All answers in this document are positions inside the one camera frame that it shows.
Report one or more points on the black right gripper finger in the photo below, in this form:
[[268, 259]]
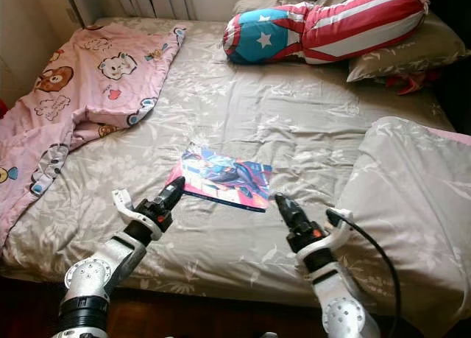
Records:
[[291, 210]]

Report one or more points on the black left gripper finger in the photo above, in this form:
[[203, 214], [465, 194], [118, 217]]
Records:
[[171, 193]]

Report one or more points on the pink-edged comic book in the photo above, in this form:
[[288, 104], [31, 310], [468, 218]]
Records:
[[224, 177]]

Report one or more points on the pink cartoon print blanket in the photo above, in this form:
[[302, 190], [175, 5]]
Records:
[[73, 95]]

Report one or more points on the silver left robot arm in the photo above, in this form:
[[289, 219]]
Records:
[[96, 275]]

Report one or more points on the grey floral folded duvet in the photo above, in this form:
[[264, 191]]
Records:
[[405, 198]]

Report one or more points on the red cloth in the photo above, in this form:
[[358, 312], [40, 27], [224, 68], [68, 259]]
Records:
[[412, 82]]

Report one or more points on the star and stripes bolster pillow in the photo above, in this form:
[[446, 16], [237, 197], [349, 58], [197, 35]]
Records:
[[346, 29]]

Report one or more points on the large grey floral pillow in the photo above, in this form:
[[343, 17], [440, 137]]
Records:
[[412, 54]]

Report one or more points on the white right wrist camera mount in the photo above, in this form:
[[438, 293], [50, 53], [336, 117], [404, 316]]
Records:
[[338, 231]]

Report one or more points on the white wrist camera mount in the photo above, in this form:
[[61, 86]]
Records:
[[338, 231], [122, 200]]

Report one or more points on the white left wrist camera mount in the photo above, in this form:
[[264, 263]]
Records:
[[122, 200]]

